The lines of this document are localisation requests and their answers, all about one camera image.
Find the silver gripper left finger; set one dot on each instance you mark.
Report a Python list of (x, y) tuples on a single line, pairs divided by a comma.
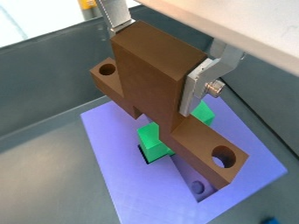
[(116, 15)]

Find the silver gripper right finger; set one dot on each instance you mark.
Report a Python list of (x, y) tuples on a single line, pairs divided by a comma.
[(203, 79)]

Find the brown T-shaped block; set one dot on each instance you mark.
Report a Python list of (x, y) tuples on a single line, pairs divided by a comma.
[(143, 80)]

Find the purple slotted base board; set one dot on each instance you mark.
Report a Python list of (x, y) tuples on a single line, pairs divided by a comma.
[(148, 192)]

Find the green U-shaped block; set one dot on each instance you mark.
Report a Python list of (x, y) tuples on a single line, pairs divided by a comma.
[(152, 148)]

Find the blue peg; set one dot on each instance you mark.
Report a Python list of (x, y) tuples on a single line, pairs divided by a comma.
[(271, 220)]

